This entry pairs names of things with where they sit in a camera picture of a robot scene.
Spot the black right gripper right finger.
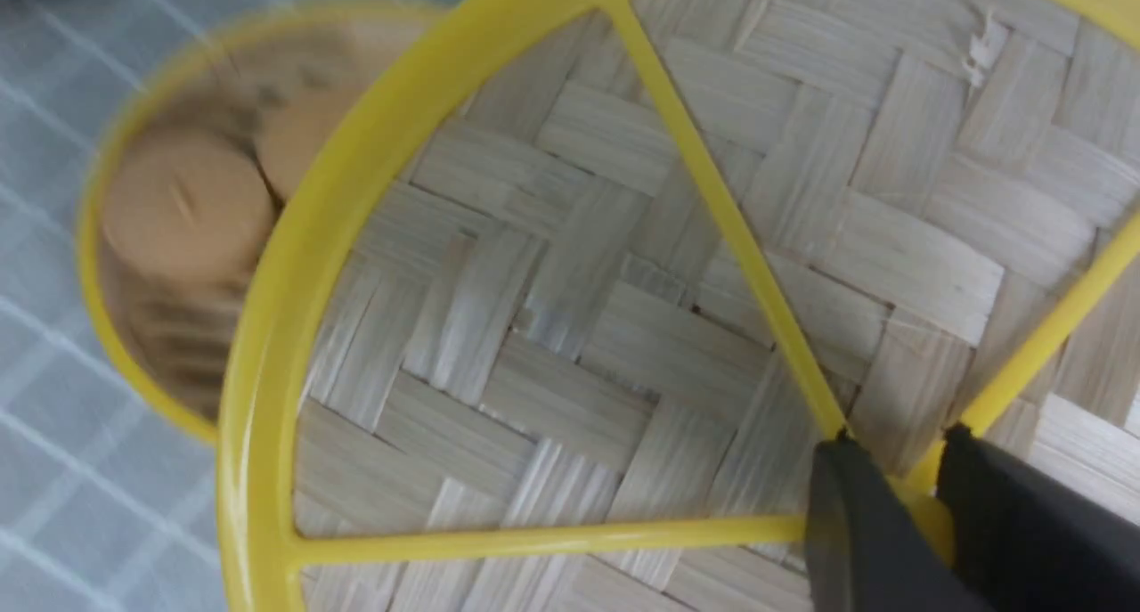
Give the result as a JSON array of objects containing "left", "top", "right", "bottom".
[{"left": 937, "top": 425, "right": 1139, "bottom": 611}]

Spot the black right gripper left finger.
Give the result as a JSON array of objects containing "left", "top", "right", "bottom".
[{"left": 803, "top": 436, "right": 990, "bottom": 611}]

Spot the yellow woven bamboo steamer lid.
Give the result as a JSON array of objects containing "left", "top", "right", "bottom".
[{"left": 217, "top": 0, "right": 1137, "bottom": 611}]

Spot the yellow bamboo steamer base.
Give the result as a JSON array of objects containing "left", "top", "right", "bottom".
[{"left": 78, "top": 0, "right": 445, "bottom": 444}]

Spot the tan round bun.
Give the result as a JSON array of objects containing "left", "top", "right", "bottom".
[
  {"left": 101, "top": 129, "right": 276, "bottom": 286},
  {"left": 254, "top": 83, "right": 366, "bottom": 201}
]

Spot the grey checked tablecloth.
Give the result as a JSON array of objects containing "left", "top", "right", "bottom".
[{"left": 1, "top": 0, "right": 461, "bottom": 611}]

